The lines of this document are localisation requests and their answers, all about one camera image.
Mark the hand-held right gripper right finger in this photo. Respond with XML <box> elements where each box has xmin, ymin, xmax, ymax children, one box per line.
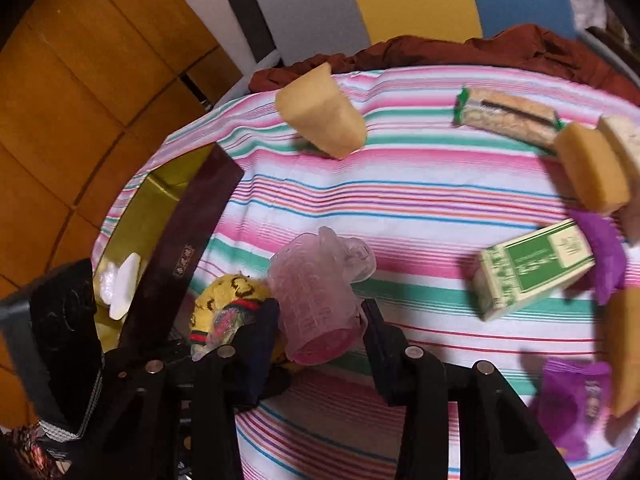
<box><xmin>362</xmin><ymin>300</ymin><xmax>576</xmax><ymax>480</ymax></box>

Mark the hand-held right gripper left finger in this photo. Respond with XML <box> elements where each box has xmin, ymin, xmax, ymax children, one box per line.
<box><xmin>75</xmin><ymin>299</ymin><xmax>280</xmax><ymax>480</ymax></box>

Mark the pink translucent measuring cup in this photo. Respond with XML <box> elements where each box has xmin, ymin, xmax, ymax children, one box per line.
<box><xmin>266</xmin><ymin>226</ymin><xmax>377</xmax><ymax>366</ymax></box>

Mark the white hair clip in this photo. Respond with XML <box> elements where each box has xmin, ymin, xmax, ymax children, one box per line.
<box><xmin>95</xmin><ymin>252</ymin><xmax>142</xmax><ymax>322</ymax></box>

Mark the dark brown gold-lined box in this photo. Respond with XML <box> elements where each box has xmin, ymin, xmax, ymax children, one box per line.
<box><xmin>117</xmin><ymin>142</ymin><xmax>246</xmax><ymax>356</ymax></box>

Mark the gold tin box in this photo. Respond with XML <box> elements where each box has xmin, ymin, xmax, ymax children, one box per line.
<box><xmin>92</xmin><ymin>147</ymin><xmax>216</xmax><ymax>361</ymax></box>

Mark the green and white box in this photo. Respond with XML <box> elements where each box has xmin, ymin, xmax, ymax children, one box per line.
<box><xmin>477</xmin><ymin>218</ymin><xmax>597</xmax><ymax>322</ymax></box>

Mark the yellow sponge block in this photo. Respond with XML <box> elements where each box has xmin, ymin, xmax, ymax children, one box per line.
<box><xmin>554</xmin><ymin>122</ymin><xmax>632</xmax><ymax>215</ymax></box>
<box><xmin>607</xmin><ymin>287</ymin><xmax>640</xmax><ymax>418</ymax></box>
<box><xmin>275</xmin><ymin>62</ymin><xmax>368</xmax><ymax>160</ymax></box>

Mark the dark patterned cloth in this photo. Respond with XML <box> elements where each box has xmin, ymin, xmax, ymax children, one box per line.
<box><xmin>0</xmin><ymin>422</ymin><xmax>68</xmax><ymax>480</ymax></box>

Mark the striped tablecloth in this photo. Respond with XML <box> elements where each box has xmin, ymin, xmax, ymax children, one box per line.
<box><xmin>92</xmin><ymin>66</ymin><xmax>640</xmax><ymax>480</ymax></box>

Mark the dark furniture leg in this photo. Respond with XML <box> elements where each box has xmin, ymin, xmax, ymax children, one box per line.
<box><xmin>179</xmin><ymin>72</ymin><xmax>213</xmax><ymax>111</ymax></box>

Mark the dark red cloth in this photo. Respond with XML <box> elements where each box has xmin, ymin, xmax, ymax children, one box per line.
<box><xmin>248</xmin><ymin>24</ymin><xmax>640</xmax><ymax>106</ymax></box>

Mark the pale speckled sponge block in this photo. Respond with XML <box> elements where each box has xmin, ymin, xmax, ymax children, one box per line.
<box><xmin>597</xmin><ymin>114</ymin><xmax>640</xmax><ymax>231</ymax></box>

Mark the black foam mat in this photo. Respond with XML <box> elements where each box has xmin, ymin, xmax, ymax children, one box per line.
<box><xmin>221</xmin><ymin>0</ymin><xmax>278</xmax><ymax>66</ymax></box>

